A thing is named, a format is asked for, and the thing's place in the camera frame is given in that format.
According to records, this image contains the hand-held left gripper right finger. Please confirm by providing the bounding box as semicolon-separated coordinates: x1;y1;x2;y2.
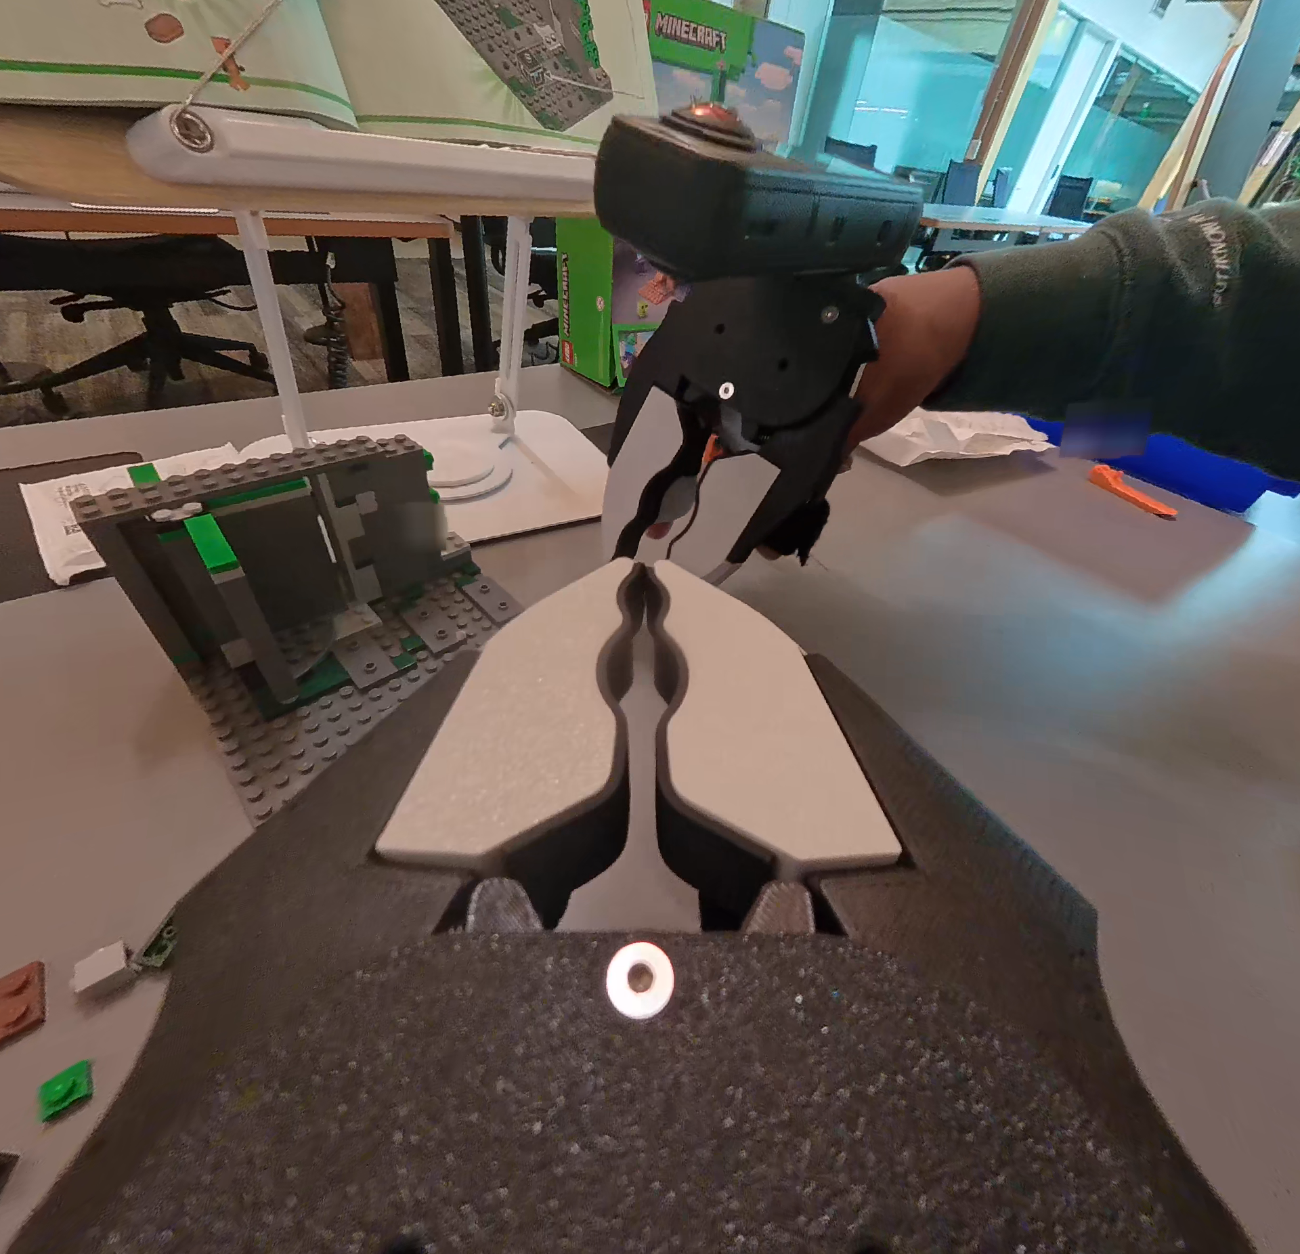
650;559;903;929

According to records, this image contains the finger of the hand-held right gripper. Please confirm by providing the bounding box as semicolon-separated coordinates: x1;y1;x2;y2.
671;453;784;586
602;384;687;567

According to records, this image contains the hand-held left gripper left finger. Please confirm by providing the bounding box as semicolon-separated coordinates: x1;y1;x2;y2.
376;559;644;929

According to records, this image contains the pile of small toy bricks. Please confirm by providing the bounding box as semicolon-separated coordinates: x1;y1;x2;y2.
0;938;179;1194

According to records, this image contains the person's right forearm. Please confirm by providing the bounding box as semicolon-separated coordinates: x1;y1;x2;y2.
929;202;1300;483

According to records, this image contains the wooden-top office desk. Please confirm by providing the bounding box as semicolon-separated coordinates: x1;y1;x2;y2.
920;202;1093;241
0;207;456;383

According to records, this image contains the grey desk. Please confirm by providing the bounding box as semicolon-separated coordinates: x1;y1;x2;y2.
0;370;1300;1254

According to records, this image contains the person's right hand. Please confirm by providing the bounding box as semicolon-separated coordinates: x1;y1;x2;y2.
847;262;984;452

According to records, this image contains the white book stand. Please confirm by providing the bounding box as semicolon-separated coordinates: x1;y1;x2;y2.
0;0;611;546

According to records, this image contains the white crumpled paper bag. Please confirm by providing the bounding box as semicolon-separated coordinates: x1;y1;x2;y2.
862;407;1059;467

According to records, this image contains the grey toy brick building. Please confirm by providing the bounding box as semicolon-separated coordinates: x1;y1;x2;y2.
69;434;524;826

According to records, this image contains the toy brick set box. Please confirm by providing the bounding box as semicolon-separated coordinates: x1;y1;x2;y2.
557;0;809;389

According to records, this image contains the orange brick separator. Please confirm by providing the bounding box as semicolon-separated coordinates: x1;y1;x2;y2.
1088;464;1179;519

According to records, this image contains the pale green instruction booklet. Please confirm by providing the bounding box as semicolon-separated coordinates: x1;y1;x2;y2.
0;0;662;147

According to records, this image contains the blue plastic bin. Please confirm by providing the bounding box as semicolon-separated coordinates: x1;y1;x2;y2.
1026;414;1300;513

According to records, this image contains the small white paper sheet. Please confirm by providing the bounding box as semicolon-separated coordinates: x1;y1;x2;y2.
21;443;241;586

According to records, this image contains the black office chair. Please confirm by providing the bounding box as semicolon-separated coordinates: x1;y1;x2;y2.
0;232;276;411

